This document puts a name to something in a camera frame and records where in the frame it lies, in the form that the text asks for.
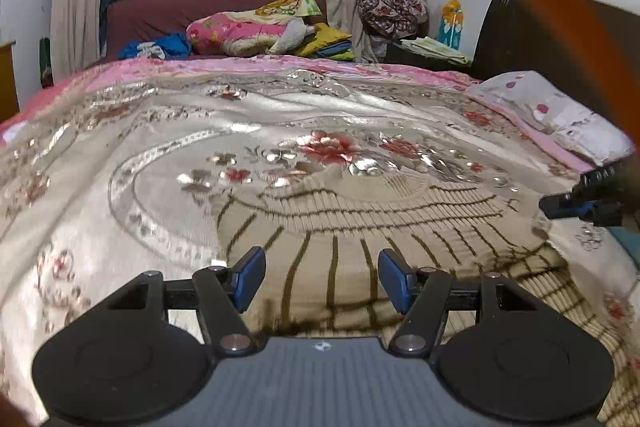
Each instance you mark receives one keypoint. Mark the pink floral quilt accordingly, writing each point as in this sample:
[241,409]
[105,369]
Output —
[225,32]

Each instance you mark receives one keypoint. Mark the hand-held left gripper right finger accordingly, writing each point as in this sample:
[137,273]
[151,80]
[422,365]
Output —
[392,279]

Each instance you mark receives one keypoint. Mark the pale green folded cloth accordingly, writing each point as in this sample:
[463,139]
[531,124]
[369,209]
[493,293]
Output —
[435,48]

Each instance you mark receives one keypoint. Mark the wooden cabinet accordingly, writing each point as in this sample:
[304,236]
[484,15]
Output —
[7,77]

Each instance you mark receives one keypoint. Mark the dark wooden headboard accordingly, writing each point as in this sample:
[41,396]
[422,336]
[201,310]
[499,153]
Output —
[520,37]

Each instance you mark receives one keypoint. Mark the white pink floral pillow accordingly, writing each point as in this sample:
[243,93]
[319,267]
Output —
[550,112]

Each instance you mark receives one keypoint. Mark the dark nightstand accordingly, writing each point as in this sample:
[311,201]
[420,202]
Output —
[402,56]

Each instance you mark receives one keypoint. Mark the maroon sofa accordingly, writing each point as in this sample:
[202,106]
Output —
[150,17]

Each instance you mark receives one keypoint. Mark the tan striped knitted sweater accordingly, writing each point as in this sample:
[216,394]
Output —
[350,227]

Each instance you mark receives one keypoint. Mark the silver floral bedspread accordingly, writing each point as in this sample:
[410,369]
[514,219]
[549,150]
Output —
[125,157]

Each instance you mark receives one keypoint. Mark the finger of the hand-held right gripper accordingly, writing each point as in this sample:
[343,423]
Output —
[597,177]
[565,206]

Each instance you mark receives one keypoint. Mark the teal folded garment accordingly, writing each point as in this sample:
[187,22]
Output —
[627,241]

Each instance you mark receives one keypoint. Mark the yellow folded cloth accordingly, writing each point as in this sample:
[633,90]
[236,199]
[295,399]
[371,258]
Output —
[325,41]

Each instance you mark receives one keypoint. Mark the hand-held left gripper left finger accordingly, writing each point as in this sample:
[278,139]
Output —
[250,274]

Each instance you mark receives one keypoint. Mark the white soft cloth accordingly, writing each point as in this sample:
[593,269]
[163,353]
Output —
[292,38]

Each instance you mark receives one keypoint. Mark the blue crumpled cloth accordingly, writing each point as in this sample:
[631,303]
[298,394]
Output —
[170,46]

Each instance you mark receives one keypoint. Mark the dark floral cloth bundle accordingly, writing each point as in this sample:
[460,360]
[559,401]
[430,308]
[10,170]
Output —
[390,7]

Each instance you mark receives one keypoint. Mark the yellow patterned cloth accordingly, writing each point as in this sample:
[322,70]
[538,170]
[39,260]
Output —
[290,7]

